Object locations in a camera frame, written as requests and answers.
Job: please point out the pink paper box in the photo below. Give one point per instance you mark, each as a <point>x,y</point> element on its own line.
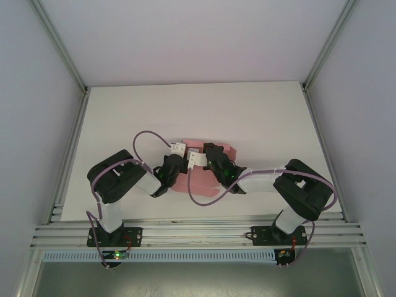
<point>201,184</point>

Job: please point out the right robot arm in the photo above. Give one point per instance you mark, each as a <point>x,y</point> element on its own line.
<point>297,188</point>

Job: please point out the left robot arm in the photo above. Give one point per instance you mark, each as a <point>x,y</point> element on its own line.
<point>119,182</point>

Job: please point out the circuit board with green light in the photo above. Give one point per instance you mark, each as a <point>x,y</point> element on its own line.
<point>117,255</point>

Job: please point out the small green circuit board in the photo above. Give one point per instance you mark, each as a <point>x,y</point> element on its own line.
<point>283,254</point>

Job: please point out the grey metal panel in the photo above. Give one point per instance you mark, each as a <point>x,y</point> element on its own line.
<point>198,280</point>

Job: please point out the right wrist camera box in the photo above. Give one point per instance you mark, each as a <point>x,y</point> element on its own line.
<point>195,158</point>

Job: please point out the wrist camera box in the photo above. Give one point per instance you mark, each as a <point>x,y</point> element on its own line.
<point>195,158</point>
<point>177,147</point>

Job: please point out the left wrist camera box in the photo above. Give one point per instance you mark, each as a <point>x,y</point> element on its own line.
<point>177,147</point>

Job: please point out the aluminium mounting rail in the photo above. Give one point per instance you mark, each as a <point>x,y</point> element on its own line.
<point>198,239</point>

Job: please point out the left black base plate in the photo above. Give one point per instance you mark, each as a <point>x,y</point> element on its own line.
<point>133,236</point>

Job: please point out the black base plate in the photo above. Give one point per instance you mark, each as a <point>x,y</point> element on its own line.
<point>133,236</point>
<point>263,236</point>

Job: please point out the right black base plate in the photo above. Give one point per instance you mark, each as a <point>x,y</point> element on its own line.
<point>263,236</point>

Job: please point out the aluminium table side rail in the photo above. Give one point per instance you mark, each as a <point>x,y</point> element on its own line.
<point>321,148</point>
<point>72,148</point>

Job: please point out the aluminium frame post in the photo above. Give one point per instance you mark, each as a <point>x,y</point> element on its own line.
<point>328,49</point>
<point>62,49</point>

